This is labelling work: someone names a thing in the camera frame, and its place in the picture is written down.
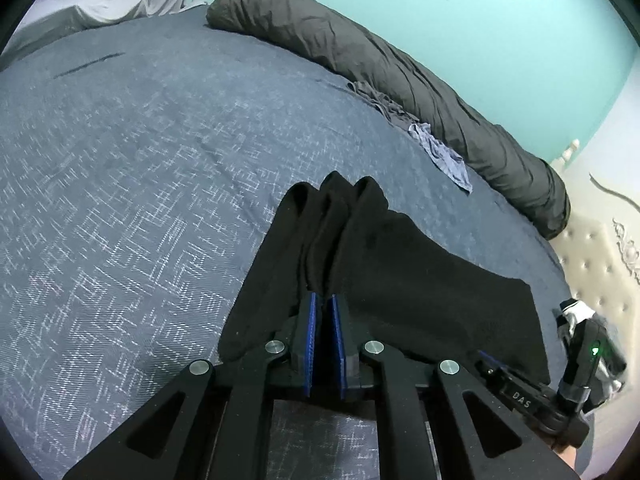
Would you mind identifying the black garment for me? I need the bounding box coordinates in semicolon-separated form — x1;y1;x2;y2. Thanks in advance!
218;172;550;382

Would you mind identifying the cream tufted headboard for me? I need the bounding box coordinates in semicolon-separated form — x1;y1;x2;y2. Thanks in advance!
546;49;640;331

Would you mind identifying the small light blue cloth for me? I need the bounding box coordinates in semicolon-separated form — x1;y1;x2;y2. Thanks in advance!
408;122;473;194

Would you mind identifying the blue patterned bed sheet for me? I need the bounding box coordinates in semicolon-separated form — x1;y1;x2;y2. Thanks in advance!
1;7;570;479

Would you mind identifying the dark grey rolled duvet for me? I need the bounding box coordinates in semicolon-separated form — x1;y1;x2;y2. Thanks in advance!
206;0;570;240

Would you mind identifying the light grey pillow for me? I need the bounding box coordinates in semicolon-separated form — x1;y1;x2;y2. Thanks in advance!
1;0;205;68

